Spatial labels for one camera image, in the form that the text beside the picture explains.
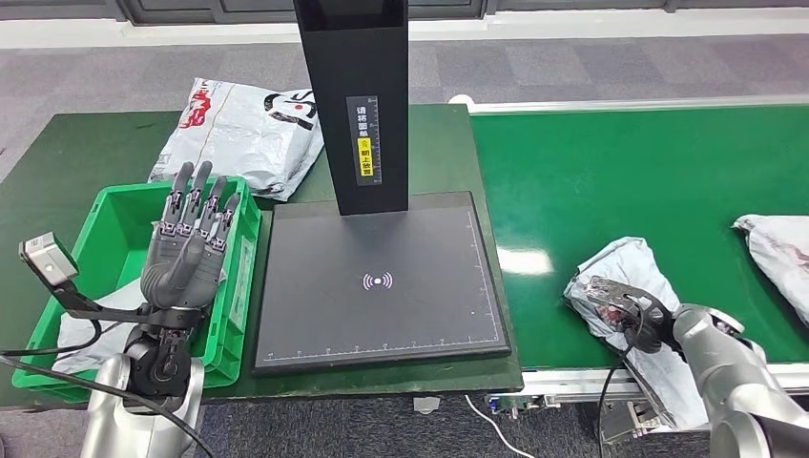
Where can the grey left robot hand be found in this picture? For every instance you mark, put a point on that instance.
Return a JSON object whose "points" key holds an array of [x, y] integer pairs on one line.
{"points": [[180, 272]]}

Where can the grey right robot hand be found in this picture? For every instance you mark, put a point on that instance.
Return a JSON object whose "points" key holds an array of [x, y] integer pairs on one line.
{"points": [[651, 322]]}

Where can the grey parcel bag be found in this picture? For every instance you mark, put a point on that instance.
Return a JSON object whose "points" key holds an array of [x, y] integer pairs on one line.
{"points": [[88, 335]]}

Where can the large white printed parcel bag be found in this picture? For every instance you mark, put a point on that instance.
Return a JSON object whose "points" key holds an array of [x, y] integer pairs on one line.
{"points": [[240, 133]]}

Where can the conveyor connector block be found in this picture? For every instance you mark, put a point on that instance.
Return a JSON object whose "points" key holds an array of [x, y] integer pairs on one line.
{"points": [[505, 403]]}

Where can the black scanning machine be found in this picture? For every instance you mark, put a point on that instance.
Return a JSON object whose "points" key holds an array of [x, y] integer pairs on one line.
{"points": [[379, 328]]}

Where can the machine label sticker yellow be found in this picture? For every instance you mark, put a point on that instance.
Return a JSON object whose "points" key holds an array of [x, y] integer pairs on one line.
{"points": [[360, 114]]}

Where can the green plastic crate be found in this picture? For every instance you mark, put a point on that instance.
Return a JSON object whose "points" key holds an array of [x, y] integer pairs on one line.
{"points": [[120, 215]]}

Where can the dark green table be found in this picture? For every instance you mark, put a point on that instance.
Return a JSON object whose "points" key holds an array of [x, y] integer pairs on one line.
{"points": [[76, 151]]}

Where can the white table foot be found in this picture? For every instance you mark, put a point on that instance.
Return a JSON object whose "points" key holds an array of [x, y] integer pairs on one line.
{"points": [[427, 405]]}

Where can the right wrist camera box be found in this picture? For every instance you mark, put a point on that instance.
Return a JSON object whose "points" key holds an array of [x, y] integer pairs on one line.
{"points": [[626, 420]]}

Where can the aluminium conveyor frame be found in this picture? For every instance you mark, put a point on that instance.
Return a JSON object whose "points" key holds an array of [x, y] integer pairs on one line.
{"points": [[632, 104]]}

